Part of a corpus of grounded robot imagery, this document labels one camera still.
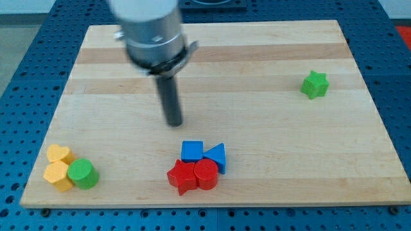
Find blue cube block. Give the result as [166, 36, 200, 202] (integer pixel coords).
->
[180, 141, 204, 162]

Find red cylinder block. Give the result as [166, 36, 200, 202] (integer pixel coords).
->
[193, 158, 218, 190]

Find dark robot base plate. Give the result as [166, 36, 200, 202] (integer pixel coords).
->
[178, 0, 247, 10]

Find red star block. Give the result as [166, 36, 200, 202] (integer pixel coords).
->
[167, 159, 197, 196]

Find green cylinder block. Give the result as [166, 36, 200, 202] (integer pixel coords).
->
[67, 158, 100, 190]

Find yellow heart block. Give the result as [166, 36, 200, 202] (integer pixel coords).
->
[46, 144, 77, 165]

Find green star block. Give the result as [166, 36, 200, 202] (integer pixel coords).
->
[301, 70, 329, 99]

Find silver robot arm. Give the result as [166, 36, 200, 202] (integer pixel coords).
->
[107, 0, 197, 127]

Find wooden board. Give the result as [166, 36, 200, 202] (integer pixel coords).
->
[21, 20, 410, 209]

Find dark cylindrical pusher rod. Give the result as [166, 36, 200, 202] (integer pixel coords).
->
[155, 76, 182, 127]

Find blue triangle block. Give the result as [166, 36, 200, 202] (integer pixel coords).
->
[203, 143, 226, 175]

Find yellow hexagon block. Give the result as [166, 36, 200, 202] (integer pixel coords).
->
[43, 160, 74, 192]

